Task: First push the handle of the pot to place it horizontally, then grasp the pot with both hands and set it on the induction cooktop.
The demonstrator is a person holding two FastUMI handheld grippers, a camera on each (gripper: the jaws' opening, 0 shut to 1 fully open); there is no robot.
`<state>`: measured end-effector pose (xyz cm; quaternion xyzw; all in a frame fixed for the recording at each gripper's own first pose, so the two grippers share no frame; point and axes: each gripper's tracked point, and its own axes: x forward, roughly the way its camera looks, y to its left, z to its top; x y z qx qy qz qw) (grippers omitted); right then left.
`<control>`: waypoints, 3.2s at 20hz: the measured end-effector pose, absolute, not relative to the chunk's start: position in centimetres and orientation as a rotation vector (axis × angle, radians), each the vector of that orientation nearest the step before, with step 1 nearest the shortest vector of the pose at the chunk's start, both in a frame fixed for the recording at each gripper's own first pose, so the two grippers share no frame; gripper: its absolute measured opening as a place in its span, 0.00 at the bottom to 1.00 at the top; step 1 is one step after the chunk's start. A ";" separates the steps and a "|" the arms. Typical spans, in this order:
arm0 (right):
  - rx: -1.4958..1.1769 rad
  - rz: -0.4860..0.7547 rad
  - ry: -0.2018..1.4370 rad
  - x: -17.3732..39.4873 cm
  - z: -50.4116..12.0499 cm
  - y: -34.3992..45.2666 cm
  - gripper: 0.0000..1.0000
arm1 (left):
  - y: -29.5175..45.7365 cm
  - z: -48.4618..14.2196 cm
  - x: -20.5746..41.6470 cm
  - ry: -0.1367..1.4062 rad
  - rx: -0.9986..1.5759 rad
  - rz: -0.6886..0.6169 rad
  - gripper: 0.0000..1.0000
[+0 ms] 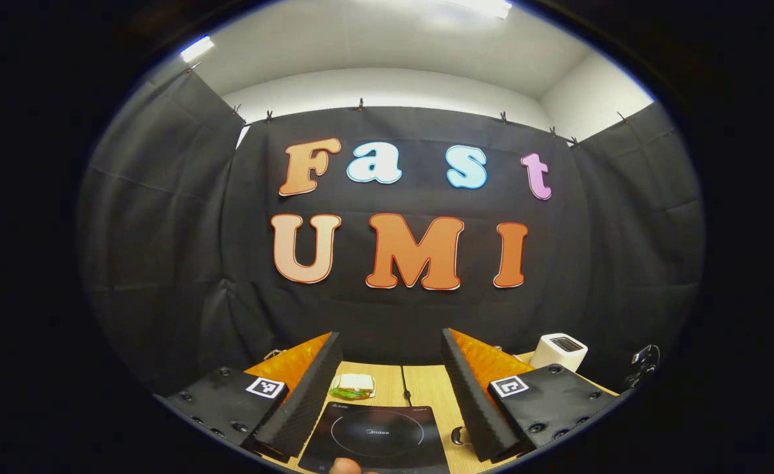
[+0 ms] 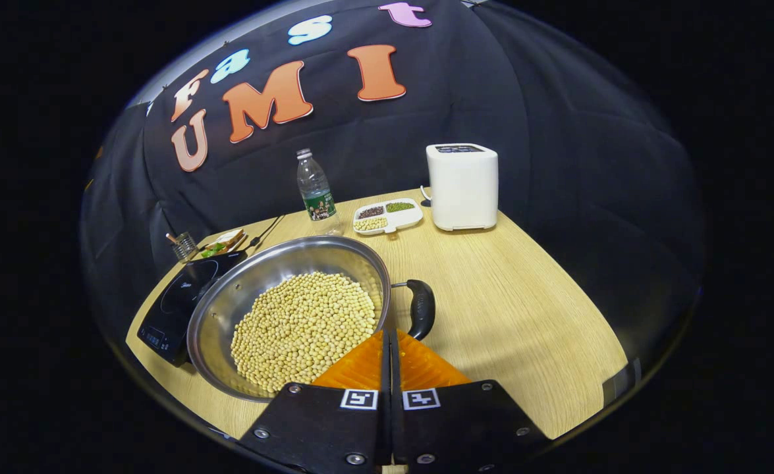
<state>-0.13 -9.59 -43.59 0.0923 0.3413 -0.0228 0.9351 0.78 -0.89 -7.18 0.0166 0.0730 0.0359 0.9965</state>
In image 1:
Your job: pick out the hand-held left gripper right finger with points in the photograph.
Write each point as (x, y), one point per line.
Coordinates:
(472, 401)

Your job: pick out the sandwich on plate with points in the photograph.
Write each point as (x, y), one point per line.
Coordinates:
(354, 385)

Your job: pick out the row of black cloth clips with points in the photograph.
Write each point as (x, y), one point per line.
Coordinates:
(361, 104)

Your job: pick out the black induction cooktop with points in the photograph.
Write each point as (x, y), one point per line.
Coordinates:
(377, 434)

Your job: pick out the ceiling light panel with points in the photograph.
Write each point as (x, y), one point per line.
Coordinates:
(197, 49)
(485, 6)

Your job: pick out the black backdrop cloth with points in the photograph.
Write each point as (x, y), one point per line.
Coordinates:
(591, 263)

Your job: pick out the white toaster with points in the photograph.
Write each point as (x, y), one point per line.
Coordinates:
(558, 352)

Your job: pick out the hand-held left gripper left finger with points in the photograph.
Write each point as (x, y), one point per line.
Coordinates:
(307, 408)

